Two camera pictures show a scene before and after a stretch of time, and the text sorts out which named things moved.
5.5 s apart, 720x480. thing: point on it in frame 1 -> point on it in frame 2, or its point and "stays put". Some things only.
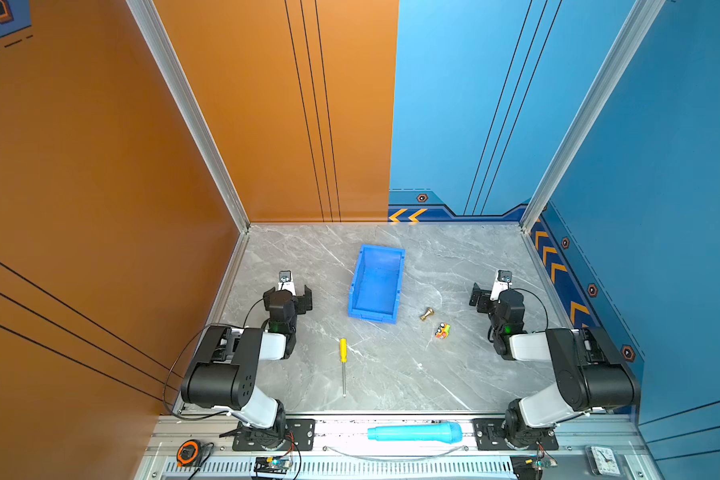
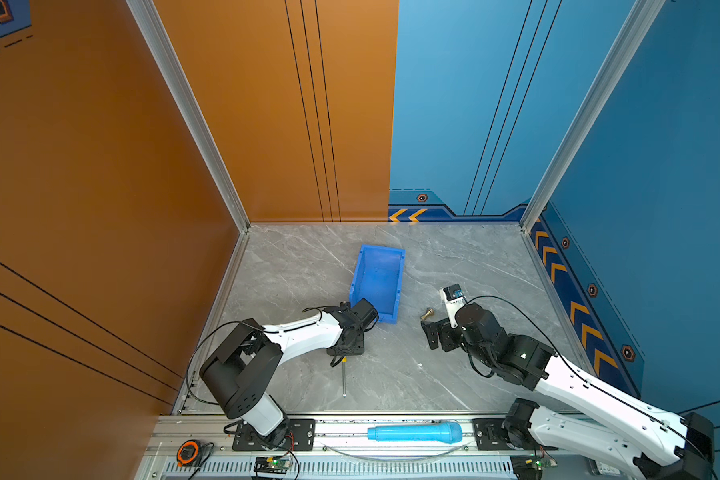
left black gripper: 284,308 -> 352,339
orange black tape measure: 188,453 stays put
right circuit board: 529,467 stays put
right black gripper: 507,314 -> 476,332
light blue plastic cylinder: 448,432 stays put
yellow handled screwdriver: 344,360 stays put
